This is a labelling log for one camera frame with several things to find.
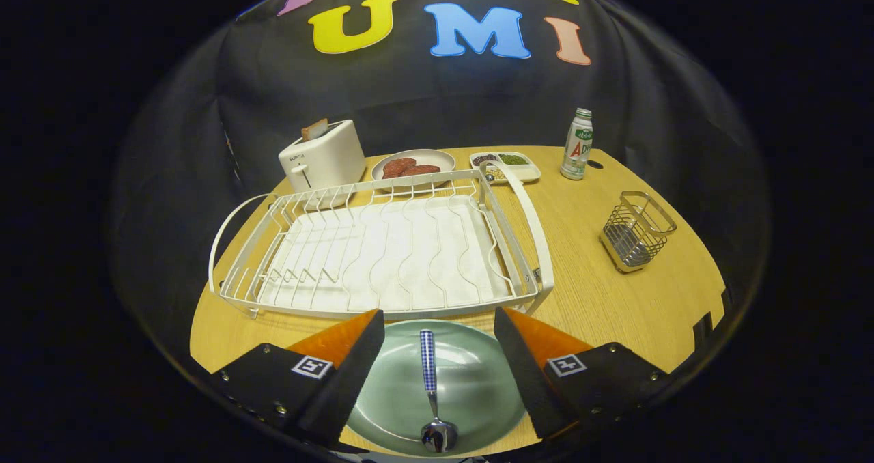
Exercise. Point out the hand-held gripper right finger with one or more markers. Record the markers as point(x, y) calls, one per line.
point(529, 381)

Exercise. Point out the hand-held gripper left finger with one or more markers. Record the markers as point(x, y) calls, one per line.
point(341, 388)

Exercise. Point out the light green plate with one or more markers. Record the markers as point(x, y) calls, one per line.
point(471, 381)

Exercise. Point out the beige round dish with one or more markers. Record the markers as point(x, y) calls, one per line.
point(440, 159)

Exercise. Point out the white divided snack tray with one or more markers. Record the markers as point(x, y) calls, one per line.
point(526, 173)

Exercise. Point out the pile of yellow beans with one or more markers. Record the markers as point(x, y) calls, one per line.
point(495, 173)

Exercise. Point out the pile of green beans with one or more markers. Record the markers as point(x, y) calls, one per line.
point(512, 158)

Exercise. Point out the pile of dark beans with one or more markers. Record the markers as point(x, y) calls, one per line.
point(485, 158)

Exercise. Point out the red meat slice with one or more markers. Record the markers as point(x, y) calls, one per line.
point(420, 170)
point(398, 168)

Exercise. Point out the white toaster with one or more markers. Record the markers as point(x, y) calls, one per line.
point(331, 156)

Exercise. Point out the white drink bottle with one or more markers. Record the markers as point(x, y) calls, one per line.
point(577, 152)

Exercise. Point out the toast slice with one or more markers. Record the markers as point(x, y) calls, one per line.
point(315, 129)

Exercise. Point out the black backdrop cloth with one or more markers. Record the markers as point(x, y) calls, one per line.
point(683, 108)

